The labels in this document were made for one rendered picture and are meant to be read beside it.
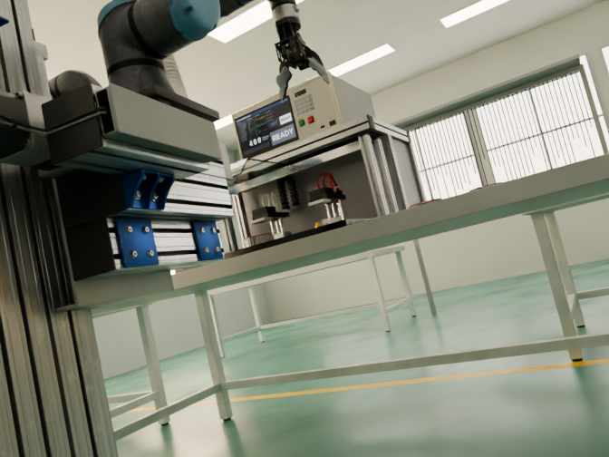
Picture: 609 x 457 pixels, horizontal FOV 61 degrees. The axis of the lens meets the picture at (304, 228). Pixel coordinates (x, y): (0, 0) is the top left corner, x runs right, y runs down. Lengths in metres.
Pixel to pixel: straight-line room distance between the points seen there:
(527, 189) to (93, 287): 0.90
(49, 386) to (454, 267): 7.45
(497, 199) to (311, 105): 0.86
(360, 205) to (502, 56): 6.55
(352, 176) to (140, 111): 1.22
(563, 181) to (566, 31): 7.08
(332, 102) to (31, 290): 1.20
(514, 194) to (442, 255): 6.95
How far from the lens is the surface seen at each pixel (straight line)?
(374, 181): 1.68
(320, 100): 1.85
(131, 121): 0.75
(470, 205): 1.24
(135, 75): 1.09
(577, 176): 1.21
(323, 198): 1.71
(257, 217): 1.84
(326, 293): 8.94
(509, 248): 7.96
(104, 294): 0.99
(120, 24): 1.14
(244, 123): 2.01
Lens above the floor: 0.64
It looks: 5 degrees up
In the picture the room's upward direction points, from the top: 13 degrees counter-clockwise
